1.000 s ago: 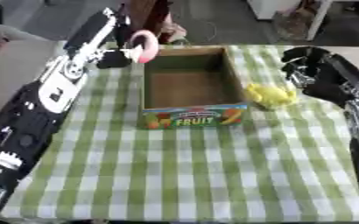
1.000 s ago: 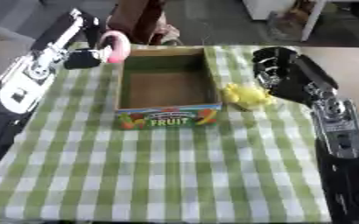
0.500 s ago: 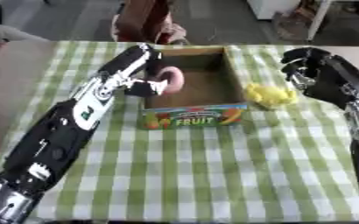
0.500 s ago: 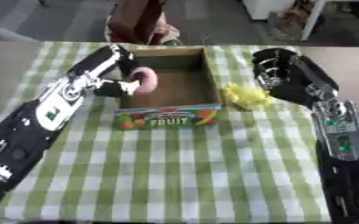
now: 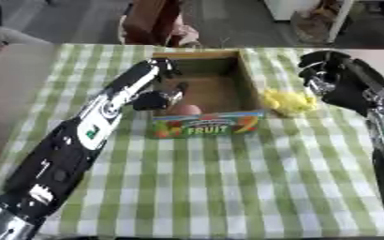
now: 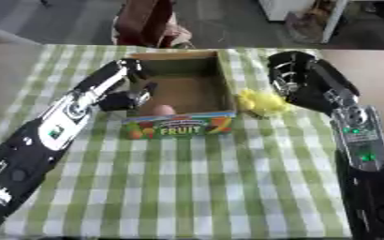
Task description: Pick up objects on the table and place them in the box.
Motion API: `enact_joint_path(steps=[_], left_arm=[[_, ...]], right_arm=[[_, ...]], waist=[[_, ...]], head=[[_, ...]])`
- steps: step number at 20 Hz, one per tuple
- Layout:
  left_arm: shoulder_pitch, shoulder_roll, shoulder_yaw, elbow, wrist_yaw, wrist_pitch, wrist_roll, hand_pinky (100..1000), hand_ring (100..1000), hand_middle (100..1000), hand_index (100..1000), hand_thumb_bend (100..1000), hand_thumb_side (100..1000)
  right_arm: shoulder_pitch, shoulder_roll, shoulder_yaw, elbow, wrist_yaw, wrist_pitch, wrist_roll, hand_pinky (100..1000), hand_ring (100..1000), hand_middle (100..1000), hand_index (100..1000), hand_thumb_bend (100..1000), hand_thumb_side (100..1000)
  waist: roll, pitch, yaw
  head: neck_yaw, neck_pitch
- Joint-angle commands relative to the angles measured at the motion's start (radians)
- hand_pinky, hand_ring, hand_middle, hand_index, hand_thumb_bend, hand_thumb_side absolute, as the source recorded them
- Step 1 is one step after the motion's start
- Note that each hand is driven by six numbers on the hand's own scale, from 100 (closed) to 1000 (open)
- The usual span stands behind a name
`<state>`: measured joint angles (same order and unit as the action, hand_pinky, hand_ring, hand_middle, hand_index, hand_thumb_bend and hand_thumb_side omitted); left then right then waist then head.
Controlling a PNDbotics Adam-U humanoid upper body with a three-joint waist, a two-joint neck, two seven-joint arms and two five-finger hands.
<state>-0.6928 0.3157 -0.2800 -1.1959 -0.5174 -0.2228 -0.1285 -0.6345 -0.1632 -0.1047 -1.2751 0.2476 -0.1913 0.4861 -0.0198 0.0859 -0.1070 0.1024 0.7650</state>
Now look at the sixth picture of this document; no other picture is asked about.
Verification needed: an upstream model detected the pink toy peach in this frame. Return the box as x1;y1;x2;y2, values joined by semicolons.
149;104;178;117

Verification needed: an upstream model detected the yellow soft toy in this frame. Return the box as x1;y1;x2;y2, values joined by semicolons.
234;88;296;119

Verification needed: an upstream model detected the brown bag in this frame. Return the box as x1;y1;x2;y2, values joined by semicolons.
282;0;336;44

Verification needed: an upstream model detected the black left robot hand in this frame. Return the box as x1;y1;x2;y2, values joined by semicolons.
70;57;159;113

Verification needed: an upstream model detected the cardboard box with fruit print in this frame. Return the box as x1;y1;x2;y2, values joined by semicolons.
120;50;240;141

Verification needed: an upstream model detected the white cabinet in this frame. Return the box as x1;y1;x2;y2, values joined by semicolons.
256;0;351;44

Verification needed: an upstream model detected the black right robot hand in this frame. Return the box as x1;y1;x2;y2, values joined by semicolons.
265;51;362;116

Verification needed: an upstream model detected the brown chair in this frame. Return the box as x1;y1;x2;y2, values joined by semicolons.
110;0;196;50

